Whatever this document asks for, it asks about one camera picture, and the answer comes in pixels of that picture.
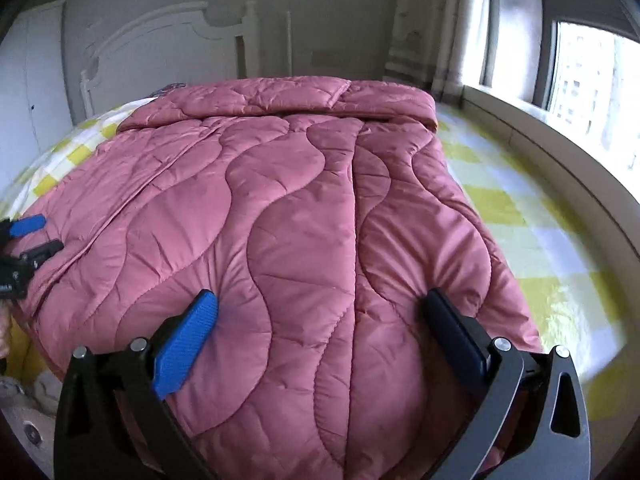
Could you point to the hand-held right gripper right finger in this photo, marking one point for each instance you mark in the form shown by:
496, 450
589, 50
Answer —
455, 335

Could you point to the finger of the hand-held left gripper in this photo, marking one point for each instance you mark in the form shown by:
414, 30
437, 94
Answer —
42, 252
27, 225

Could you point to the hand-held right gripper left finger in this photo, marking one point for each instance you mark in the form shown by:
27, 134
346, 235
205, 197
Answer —
186, 345

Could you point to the pink quilted jacket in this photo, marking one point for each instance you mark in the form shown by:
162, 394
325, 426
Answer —
280, 240

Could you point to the person's left hand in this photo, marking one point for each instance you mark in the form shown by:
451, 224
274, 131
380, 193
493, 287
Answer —
4, 332

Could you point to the yellow checked blanket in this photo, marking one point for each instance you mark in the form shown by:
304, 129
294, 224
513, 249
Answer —
530, 240

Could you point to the white wardrobe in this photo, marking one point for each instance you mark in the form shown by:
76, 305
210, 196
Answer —
30, 100

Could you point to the patterned round pillow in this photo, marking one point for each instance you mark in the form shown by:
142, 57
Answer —
167, 89

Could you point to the white bed headboard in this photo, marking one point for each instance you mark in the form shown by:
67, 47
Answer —
165, 45

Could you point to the dark framed window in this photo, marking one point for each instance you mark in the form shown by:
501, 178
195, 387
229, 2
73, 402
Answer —
590, 60

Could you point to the patterned beige curtain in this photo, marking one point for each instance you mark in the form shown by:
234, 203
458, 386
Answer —
435, 25

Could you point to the thin white pole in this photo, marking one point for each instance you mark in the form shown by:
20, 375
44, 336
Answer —
288, 45

